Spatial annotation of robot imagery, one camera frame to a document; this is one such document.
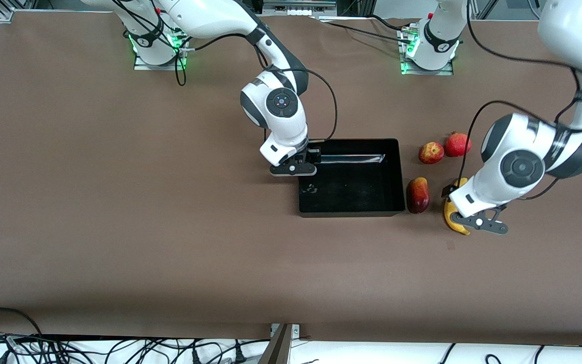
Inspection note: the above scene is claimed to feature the small metal edge bracket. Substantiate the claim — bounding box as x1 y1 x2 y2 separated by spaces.
270 323 301 338

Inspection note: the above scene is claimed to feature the grey device with ports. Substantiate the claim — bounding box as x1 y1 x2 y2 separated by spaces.
262 0 338 16

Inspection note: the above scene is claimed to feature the red yellow apple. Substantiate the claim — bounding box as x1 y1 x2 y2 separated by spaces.
418 142 445 165

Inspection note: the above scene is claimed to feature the red pomegranate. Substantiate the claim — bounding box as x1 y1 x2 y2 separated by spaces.
445 131 472 158

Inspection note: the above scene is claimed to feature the black rectangular plastic box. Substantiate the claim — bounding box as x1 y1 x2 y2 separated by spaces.
298 139 406 218

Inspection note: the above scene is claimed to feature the long arched black cable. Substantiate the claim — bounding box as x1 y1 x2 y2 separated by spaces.
0 307 44 337

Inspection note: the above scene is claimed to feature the red mango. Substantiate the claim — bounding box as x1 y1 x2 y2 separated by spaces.
406 177 430 214

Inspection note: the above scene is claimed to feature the yellow banana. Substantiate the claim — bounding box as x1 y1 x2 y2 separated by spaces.
444 177 472 236

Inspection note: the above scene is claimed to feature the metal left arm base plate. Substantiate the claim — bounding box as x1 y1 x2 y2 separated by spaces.
400 23 455 76

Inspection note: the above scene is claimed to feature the tangled black cable bundle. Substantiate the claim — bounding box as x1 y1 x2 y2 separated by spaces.
0 331 271 364

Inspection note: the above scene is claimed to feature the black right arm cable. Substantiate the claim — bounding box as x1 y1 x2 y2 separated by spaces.
112 0 339 142

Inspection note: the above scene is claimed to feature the black cable on table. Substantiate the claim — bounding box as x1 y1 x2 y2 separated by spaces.
366 14 407 31
319 19 409 43

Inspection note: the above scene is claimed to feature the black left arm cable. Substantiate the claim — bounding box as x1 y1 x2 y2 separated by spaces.
457 0 582 189

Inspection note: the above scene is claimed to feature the grey metal bar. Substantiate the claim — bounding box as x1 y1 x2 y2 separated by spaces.
258 324 293 364

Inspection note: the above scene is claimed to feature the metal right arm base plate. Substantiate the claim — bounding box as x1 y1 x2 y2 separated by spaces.
133 15 187 71

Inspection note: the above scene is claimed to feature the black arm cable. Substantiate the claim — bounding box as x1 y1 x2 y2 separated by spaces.
457 0 582 189
112 0 339 142

